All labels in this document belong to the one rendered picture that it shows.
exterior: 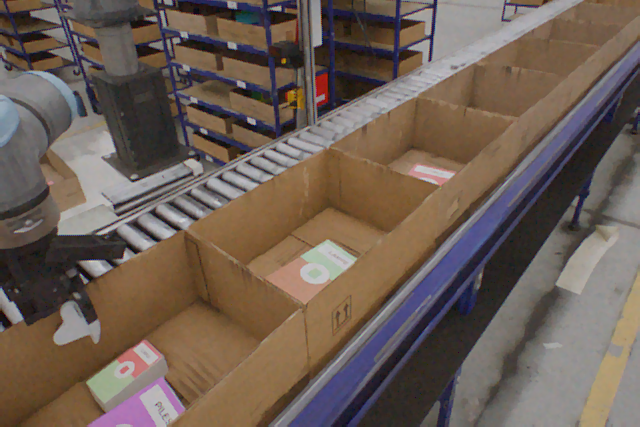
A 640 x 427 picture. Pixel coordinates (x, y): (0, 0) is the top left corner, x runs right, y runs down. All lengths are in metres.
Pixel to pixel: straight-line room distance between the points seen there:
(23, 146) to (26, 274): 0.18
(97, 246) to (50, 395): 0.26
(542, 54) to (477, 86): 0.41
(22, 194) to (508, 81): 1.40
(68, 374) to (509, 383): 1.51
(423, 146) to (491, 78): 0.40
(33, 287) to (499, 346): 1.70
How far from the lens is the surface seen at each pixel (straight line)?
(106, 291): 0.80
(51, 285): 0.71
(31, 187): 0.63
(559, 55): 1.98
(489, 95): 1.67
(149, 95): 1.62
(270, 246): 1.00
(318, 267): 0.83
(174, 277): 0.86
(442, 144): 1.33
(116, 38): 1.60
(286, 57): 1.75
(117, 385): 0.78
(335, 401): 0.72
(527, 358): 2.02
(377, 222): 1.03
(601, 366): 2.11
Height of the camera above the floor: 1.52
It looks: 33 degrees down
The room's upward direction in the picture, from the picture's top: 3 degrees counter-clockwise
